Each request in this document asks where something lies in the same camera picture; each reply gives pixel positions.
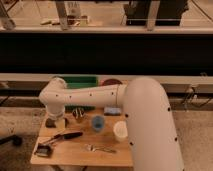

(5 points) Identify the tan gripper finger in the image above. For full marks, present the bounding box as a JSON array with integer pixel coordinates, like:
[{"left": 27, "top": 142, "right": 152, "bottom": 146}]
[{"left": 55, "top": 118, "right": 65, "bottom": 130}]

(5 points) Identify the black eraser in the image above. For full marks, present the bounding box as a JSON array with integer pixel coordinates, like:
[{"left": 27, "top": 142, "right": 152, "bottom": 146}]
[{"left": 45, "top": 117, "right": 69, "bottom": 129}]

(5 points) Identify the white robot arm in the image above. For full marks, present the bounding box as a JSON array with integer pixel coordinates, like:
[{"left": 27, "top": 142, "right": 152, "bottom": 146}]
[{"left": 39, "top": 77, "right": 184, "bottom": 171}]

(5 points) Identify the green plastic tray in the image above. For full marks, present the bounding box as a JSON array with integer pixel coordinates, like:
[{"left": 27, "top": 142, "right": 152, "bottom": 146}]
[{"left": 62, "top": 76, "right": 98, "bottom": 111}]

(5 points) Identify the silver fork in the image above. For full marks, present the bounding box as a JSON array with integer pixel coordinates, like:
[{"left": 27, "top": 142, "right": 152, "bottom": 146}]
[{"left": 87, "top": 144, "right": 116, "bottom": 154}]

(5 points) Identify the blue cup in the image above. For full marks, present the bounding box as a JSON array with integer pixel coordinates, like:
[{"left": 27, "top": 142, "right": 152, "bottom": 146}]
[{"left": 91, "top": 116, "right": 105, "bottom": 132}]

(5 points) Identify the wooden table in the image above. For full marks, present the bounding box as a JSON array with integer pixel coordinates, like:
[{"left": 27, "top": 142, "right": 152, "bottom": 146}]
[{"left": 30, "top": 109, "right": 133, "bottom": 167}]

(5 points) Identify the black object on floor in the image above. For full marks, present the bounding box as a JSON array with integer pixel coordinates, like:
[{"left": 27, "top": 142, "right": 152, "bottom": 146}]
[{"left": 0, "top": 135, "right": 23, "bottom": 146}]

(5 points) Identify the blue sponge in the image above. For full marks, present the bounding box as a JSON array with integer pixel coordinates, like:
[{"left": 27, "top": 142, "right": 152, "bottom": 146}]
[{"left": 104, "top": 107, "right": 121, "bottom": 116}]

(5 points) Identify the white plastic cup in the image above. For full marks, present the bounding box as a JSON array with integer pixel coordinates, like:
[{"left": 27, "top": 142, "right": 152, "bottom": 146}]
[{"left": 113, "top": 121, "right": 128, "bottom": 142}]

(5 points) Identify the purple bowl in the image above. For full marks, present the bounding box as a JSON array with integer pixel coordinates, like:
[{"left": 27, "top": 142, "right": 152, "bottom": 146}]
[{"left": 101, "top": 79, "right": 123, "bottom": 86}]

